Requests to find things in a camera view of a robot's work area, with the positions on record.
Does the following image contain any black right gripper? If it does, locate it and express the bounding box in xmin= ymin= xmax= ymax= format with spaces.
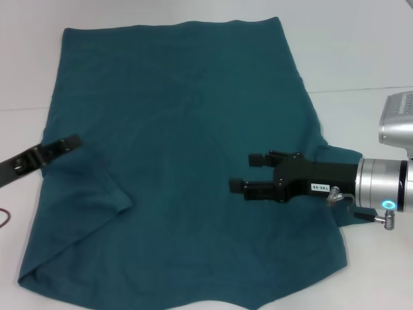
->
xmin=228 ymin=149 xmax=359 ymax=204

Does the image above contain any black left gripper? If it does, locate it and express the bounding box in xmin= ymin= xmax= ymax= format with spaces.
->
xmin=0 ymin=134 xmax=82 ymax=190

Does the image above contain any teal blue t-shirt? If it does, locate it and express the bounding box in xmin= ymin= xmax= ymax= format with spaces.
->
xmin=17 ymin=16 xmax=364 ymax=310

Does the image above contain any reddish brown cable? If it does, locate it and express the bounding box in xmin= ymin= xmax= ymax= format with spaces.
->
xmin=0 ymin=208 xmax=12 ymax=231

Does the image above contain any black cable with silver connectors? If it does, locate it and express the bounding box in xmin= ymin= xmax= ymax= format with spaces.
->
xmin=326 ymin=184 xmax=396 ymax=231

